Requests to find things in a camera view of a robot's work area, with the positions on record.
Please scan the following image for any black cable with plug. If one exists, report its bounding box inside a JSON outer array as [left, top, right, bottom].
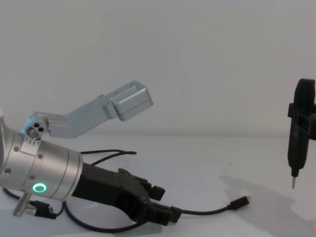
[[169, 196, 252, 223]]

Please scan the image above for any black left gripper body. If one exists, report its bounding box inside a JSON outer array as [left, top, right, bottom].
[[73, 161, 149, 216]]

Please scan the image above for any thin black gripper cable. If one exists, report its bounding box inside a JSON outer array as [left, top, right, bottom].
[[80, 149, 137, 167]]

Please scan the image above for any black electric screwdriver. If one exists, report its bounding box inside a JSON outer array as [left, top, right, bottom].
[[287, 78, 316, 190]]

